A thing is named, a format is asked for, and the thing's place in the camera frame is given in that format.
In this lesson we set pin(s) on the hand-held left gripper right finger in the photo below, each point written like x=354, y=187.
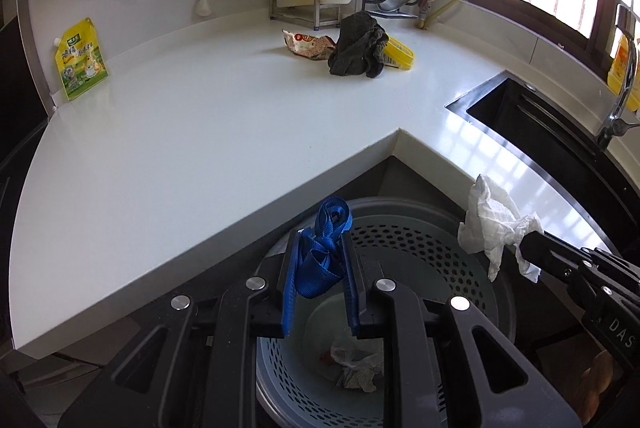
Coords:
x=350, y=283

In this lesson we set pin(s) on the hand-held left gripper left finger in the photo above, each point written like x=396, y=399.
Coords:
x=287, y=283

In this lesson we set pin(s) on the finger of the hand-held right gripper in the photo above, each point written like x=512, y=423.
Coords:
x=567, y=244
x=545, y=260

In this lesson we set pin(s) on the white tissue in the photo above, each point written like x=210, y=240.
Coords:
x=487, y=218

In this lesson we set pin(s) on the grey perforated trash bin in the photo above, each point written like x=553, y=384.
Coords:
x=425, y=248

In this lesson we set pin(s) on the white paper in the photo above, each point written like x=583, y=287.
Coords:
x=357, y=370

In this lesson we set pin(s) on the person's right hand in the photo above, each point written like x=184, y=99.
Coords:
x=597, y=383

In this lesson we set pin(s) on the black kitchen sink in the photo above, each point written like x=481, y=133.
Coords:
x=540, y=128

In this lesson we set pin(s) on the chrome faucet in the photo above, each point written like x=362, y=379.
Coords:
x=620, y=103

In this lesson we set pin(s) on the yellow oil bottle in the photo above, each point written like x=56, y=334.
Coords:
x=616, y=71

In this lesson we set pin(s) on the yellow plastic container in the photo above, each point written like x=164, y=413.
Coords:
x=400, y=56

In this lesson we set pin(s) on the black cloth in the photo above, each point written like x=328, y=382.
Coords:
x=357, y=46

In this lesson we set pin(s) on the orange snack packet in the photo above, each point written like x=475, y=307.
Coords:
x=307, y=46

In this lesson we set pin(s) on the yellow spout pouch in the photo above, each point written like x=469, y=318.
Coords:
x=80, y=68

